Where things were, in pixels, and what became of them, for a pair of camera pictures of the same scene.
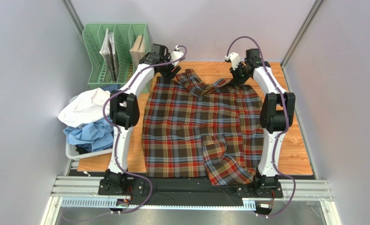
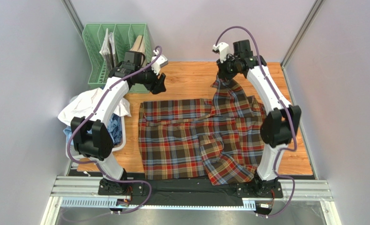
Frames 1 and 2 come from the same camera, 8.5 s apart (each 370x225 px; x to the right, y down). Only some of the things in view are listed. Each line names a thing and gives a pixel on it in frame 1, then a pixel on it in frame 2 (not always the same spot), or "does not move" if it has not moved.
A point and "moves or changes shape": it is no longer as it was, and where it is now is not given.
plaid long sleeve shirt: [192, 128] moves or changes shape
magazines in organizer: [108, 51] does not move
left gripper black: [170, 74] to [160, 86]
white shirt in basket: [86, 108] does not move
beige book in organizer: [138, 49] does not move
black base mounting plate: [184, 190] does not move
